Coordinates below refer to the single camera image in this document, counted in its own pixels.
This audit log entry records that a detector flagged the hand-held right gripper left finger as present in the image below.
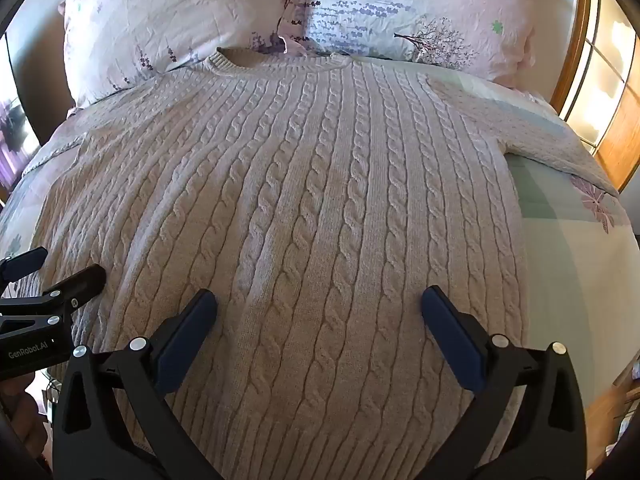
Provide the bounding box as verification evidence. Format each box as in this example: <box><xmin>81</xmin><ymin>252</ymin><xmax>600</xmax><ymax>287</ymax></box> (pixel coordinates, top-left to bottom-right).
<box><xmin>52</xmin><ymin>288</ymin><xmax>224</xmax><ymax>480</ymax></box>

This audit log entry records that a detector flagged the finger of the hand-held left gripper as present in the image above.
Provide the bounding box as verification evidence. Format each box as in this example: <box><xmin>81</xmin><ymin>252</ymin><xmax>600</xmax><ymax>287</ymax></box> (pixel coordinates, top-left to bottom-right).
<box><xmin>31</xmin><ymin>263</ymin><xmax>108</xmax><ymax>330</ymax></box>
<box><xmin>0</xmin><ymin>247</ymin><xmax>49</xmax><ymax>284</ymax></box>

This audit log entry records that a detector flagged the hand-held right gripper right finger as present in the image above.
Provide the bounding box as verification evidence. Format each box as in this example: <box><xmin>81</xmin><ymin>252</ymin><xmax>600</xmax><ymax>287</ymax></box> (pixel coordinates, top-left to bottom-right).
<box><xmin>414</xmin><ymin>285</ymin><xmax>589</xmax><ymax>480</ymax></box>

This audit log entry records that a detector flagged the beige cable-knit sweater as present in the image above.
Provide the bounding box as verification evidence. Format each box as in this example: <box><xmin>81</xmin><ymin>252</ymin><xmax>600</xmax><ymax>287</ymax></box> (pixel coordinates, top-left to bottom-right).
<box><xmin>22</xmin><ymin>47</ymin><xmax>622</xmax><ymax>480</ymax></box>

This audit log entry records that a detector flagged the person's left hand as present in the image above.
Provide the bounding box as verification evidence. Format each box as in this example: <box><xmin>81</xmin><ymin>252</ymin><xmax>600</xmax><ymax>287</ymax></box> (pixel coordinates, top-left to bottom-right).
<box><xmin>0</xmin><ymin>373</ymin><xmax>50</xmax><ymax>456</ymax></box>

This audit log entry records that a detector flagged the purple curtain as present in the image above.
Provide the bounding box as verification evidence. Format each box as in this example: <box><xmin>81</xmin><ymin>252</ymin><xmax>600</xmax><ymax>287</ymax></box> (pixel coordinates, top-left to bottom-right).
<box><xmin>0</xmin><ymin>100</ymin><xmax>32</xmax><ymax>196</ymax></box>

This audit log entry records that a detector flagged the floral patchwork bed sheet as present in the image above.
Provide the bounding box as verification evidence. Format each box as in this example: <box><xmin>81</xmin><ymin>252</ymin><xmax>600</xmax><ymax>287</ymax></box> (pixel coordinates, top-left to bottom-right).
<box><xmin>0</xmin><ymin>54</ymin><xmax>640</xmax><ymax>411</ymax></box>

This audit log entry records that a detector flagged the wooden furniture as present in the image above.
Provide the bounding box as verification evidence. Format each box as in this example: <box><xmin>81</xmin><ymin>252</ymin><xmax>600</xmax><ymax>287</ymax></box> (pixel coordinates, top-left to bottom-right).
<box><xmin>584</xmin><ymin>350</ymin><xmax>640</xmax><ymax>466</ymax></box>

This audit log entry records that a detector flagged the pink wrinkled pillow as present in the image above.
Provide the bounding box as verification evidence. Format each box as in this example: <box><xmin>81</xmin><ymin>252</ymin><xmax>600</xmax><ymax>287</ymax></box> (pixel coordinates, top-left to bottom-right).
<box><xmin>58</xmin><ymin>0</ymin><xmax>297</xmax><ymax>109</ymax></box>

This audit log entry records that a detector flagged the lavender print pillow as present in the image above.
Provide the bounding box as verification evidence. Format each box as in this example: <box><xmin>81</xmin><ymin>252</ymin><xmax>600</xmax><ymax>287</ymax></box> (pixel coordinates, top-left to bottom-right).
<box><xmin>279</xmin><ymin>0</ymin><xmax>557</xmax><ymax>89</ymax></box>

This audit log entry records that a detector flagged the wooden window frame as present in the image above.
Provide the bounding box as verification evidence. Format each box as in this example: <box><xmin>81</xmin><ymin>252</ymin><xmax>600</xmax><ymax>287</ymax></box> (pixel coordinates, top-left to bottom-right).
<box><xmin>550</xmin><ymin>0</ymin><xmax>640</xmax><ymax>192</ymax></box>

